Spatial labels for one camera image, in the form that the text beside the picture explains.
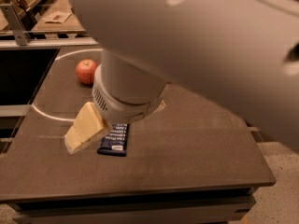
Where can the wooden background table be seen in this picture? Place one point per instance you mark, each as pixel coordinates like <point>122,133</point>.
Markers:
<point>71,25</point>

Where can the blue rxbar blueberry wrapper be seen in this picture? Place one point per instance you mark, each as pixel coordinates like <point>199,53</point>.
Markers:
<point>115,143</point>

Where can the white paper envelope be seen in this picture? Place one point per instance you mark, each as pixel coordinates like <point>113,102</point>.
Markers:
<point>57,17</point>

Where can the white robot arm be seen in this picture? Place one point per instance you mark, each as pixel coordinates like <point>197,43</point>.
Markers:
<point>240,54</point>

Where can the left metal bracket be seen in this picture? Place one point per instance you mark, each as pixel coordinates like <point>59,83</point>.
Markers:
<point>14,22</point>

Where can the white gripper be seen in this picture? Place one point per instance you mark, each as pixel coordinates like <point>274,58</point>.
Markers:
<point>124,106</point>

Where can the white circle marking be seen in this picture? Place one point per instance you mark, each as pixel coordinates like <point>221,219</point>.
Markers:
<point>61,94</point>

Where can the red apple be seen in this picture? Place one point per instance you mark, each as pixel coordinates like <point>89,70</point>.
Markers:
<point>85,70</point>

